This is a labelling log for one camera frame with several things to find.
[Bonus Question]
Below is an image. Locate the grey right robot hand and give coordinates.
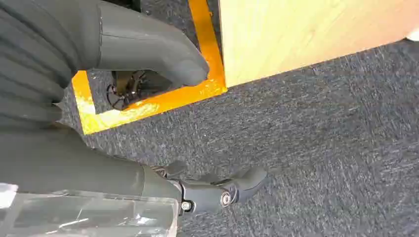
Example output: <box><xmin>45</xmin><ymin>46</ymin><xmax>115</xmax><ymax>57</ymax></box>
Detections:
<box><xmin>0</xmin><ymin>1</ymin><xmax>270</xmax><ymax>217</ymax></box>

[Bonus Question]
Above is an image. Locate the yellow floor tape strip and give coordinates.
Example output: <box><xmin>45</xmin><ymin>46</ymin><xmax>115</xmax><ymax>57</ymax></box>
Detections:
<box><xmin>80</xmin><ymin>78</ymin><xmax>228</xmax><ymax>135</ymax></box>
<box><xmin>71</xmin><ymin>70</ymin><xmax>96</xmax><ymax>116</ymax></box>
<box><xmin>188</xmin><ymin>0</ymin><xmax>227</xmax><ymax>89</ymax></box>

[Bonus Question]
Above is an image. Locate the ribbed grey right arm sleeve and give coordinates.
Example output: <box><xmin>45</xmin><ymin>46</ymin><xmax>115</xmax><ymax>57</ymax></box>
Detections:
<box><xmin>0</xmin><ymin>0</ymin><xmax>103</xmax><ymax>132</ymax></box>

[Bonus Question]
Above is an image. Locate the pale wooden desk panel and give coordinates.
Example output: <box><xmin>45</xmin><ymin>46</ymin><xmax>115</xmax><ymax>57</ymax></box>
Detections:
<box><xmin>218</xmin><ymin>0</ymin><xmax>419</xmax><ymax>88</ymax></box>

